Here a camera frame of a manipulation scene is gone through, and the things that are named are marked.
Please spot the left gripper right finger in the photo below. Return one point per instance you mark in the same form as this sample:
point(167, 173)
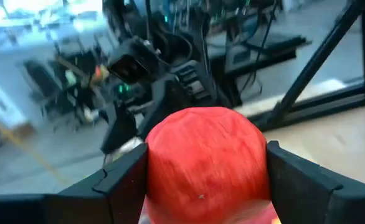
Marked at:
point(310, 199)

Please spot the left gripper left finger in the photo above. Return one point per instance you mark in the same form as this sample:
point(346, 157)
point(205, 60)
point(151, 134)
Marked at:
point(76, 205)

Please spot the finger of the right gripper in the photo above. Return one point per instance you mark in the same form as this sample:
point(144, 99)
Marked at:
point(117, 130)
point(156, 105)

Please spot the red tomato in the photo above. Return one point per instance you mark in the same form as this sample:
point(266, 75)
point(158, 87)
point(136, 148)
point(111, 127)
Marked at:
point(207, 161)

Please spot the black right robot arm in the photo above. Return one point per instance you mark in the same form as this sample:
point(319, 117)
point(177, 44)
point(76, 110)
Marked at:
point(170, 28)

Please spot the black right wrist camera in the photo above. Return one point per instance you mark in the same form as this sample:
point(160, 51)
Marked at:
point(128, 65)

